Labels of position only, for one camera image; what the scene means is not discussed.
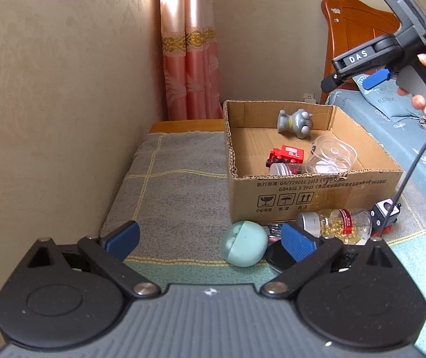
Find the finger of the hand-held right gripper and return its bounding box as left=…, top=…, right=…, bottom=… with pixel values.
left=320, top=72, right=348, bottom=92
left=362, top=67, right=392, bottom=90

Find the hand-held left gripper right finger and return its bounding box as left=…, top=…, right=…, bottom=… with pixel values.
left=260, top=222, right=399, bottom=300

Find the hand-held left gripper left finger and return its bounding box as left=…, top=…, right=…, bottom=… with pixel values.
left=27, top=221, right=161, bottom=300

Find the black electric shaver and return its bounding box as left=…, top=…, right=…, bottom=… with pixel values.
left=264, top=223, right=302, bottom=274

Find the brown cardboard box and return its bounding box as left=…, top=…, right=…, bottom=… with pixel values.
left=223, top=99, right=404, bottom=224

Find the clear bottle of yellow capsules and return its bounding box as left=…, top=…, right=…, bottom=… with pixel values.
left=297, top=208, right=372, bottom=246

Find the green egg-shaped case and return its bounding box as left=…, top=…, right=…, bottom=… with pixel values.
left=221, top=220, right=269, bottom=268

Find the blue floral pillow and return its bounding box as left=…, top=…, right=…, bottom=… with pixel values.
left=352, top=74, right=426, bottom=124

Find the wooden headboard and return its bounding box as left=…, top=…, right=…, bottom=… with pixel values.
left=319, top=0, right=402, bottom=105

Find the grey toy figure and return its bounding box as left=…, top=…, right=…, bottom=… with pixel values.
left=277, top=108, right=314, bottom=139

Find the bed with blue sheet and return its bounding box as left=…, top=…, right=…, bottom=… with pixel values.
left=326, top=89, right=426, bottom=237

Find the grey checked blanket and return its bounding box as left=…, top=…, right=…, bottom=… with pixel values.
left=97, top=131, right=426, bottom=345

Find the clear plastic container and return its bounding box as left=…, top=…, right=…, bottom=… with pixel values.
left=306, top=135, right=359, bottom=175

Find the small clear jar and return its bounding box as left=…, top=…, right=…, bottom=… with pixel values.
left=268, top=162, right=307, bottom=177

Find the pink curtain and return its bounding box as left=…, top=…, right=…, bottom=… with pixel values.
left=156, top=0, right=224, bottom=122

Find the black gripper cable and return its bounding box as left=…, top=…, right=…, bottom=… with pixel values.
left=393, top=121, right=426, bottom=204

